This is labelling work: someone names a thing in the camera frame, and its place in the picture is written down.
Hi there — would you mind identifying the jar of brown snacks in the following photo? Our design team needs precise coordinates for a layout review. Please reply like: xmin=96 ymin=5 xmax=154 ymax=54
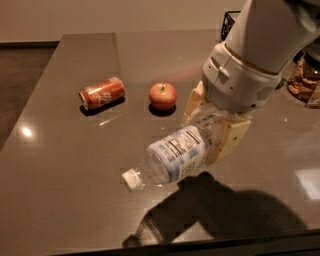
xmin=287 ymin=39 xmax=320 ymax=109

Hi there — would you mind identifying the orange soda can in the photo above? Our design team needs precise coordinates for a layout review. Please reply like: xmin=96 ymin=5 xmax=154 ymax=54
xmin=79 ymin=77 xmax=125 ymax=110

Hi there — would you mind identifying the black wire basket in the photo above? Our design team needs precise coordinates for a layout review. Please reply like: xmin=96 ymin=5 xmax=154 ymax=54
xmin=220 ymin=11 xmax=240 ymax=41

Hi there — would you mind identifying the red apple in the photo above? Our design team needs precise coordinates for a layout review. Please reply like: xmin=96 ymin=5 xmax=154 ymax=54
xmin=149 ymin=82 xmax=177 ymax=111

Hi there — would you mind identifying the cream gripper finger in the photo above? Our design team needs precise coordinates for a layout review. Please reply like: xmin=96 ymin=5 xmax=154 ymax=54
xmin=208 ymin=117 xmax=251 ymax=164
xmin=182 ymin=82 xmax=213 ymax=126

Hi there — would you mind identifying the blue label plastic bottle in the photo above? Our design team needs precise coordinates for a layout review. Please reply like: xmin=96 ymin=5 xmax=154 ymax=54
xmin=122 ymin=114 xmax=223 ymax=192

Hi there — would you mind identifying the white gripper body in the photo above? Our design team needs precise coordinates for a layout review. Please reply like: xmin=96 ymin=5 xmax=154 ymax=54
xmin=202 ymin=43 xmax=281 ymax=113

